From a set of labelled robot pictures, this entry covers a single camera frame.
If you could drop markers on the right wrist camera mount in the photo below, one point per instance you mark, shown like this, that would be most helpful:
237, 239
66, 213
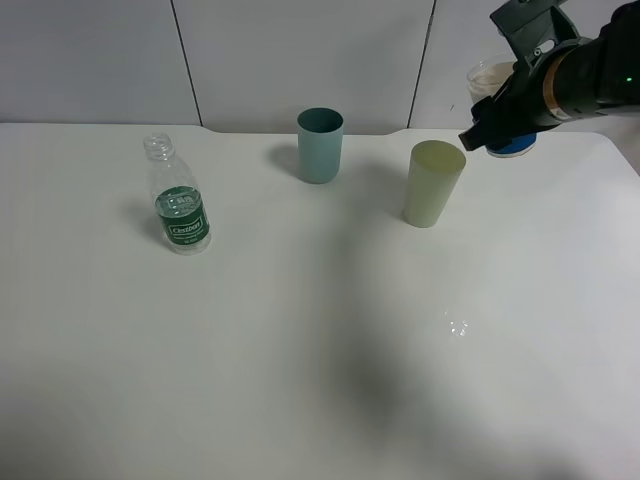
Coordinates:
527, 25

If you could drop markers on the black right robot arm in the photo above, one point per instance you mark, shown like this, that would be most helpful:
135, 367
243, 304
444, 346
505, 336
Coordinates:
619, 87

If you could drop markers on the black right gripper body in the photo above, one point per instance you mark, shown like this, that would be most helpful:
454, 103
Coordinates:
561, 89

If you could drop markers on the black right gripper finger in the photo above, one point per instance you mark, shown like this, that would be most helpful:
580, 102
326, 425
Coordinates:
490, 130
500, 101

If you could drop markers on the pale yellow plastic cup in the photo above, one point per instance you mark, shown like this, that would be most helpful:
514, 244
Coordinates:
434, 170

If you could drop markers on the blue-sleeved clear cup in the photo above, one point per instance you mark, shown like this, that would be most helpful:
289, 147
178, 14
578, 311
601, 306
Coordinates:
484, 81

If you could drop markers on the teal plastic cup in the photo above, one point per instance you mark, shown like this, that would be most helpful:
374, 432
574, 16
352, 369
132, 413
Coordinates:
320, 137

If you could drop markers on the clear green-label water bottle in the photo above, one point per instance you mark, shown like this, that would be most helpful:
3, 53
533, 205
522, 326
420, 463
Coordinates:
176, 197

